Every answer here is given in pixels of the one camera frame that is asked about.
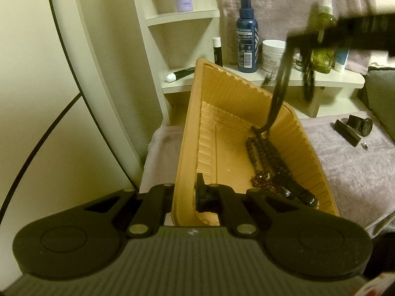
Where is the dark green bead necklace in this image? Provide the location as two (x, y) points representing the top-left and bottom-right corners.
(250, 47), (317, 136)

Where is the black leather watch strap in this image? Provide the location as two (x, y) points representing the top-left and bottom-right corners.
(274, 174), (319, 209)

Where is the orange plastic tray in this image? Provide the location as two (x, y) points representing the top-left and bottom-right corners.
(171, 59), (339, 226)

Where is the small green-label jar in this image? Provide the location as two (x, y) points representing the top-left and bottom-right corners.
(294, 53), (303, 72)

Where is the green oil spray bottle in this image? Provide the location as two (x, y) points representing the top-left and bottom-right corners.
(311, 0), (336, 74)

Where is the white cream jar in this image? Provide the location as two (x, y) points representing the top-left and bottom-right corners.
(262, 39), (286, 74)

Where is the blue and white tube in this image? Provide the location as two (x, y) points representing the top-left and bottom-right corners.
(334, 49), (349, 73)

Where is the hanging lilac towel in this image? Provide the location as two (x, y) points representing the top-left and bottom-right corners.
(221, 0), (376, 64)

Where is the grey cushion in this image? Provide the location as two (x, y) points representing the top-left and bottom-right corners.
(357, 69), (395, 139)

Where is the dark blue spray bottle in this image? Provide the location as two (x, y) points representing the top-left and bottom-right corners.
(236, 0), (259, 73)

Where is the black white lip balm stick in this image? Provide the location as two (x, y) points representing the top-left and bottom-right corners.
(212, 37), (223, 66)

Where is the lilac plush table cloth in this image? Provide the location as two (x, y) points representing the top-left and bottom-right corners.
(140, 111), (394, 237)

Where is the black rectangular clip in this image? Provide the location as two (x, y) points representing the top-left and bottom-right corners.
(334, 120), (361, 147)

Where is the cream wooden shelf unit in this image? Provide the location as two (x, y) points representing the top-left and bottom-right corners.
(135, 0), (364, 129)

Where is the black tube with white cap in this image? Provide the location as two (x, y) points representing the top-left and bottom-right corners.
(165, 67), (195, 83)

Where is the black leather cuff bracelet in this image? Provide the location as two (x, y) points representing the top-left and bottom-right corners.
(347, 114), (374, 138)

